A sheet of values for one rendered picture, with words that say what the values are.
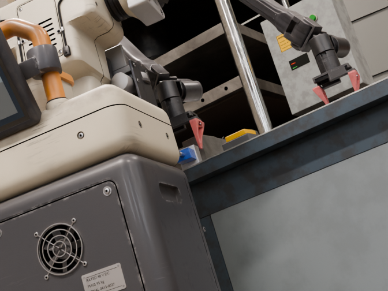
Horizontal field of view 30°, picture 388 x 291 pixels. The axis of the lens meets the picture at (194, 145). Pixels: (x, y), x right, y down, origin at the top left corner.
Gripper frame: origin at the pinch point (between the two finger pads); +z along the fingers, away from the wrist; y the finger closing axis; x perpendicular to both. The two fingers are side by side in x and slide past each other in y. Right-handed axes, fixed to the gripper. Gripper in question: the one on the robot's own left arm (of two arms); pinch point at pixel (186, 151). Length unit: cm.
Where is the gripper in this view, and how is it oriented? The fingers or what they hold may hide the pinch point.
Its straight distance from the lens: 190.6
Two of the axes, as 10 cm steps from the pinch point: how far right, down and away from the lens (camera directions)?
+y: -9.0, 3.6, 2.6
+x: -3.3, -1.5, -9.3
